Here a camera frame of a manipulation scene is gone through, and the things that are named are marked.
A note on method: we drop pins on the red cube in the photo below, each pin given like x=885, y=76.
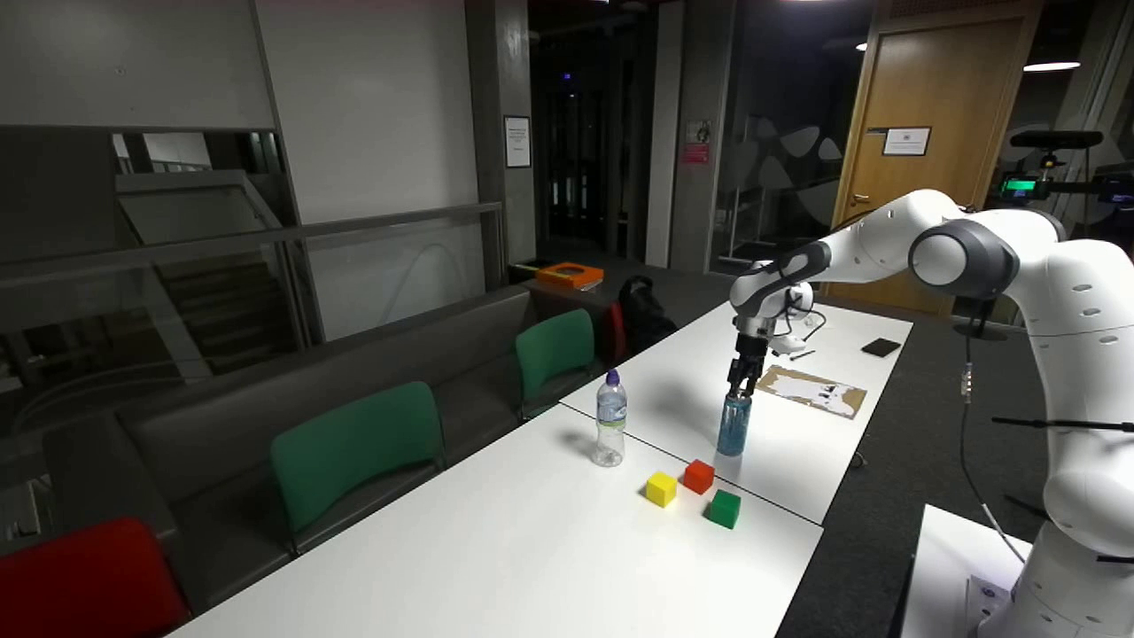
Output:
x=701, y=478

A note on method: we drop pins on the red chair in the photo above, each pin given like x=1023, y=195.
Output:
x=83, y=585

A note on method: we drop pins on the white paper notice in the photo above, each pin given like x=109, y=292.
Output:
x=519, y=143

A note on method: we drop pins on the large green chair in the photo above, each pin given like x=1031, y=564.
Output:
x=357, y=449

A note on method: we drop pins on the pink sign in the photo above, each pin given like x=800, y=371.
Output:
x=695, y=153

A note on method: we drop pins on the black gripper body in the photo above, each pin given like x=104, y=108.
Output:
x=752, y=349

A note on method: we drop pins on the blue drink can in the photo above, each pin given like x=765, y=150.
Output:
x=731, y=432

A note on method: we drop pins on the orange box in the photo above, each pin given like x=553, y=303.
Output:
x=570, y=274

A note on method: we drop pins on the black phone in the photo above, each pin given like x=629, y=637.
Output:
x=881, y=349

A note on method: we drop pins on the black stereo camera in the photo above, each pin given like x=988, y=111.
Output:
x=1054, y=141

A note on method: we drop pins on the black backpack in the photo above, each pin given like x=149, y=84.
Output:
x=643, y=319

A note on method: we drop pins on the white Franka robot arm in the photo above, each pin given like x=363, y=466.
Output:
x=1074, y=331

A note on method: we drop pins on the green cube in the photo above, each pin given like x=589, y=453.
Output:
x=720, y=510

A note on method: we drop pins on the white door sign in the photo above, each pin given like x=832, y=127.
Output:
x=904, y=141

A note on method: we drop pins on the clear plastic water bottle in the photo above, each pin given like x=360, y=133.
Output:
x=610, y=413

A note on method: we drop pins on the white socket box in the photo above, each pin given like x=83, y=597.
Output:
x=983, y=597

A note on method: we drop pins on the brown clipboard with paper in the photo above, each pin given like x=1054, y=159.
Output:
x=821, y=390

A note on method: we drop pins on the yellow cube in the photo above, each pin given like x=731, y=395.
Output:
x=660, y=489

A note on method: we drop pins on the small green chair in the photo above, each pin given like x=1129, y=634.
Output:
x=553, y=349

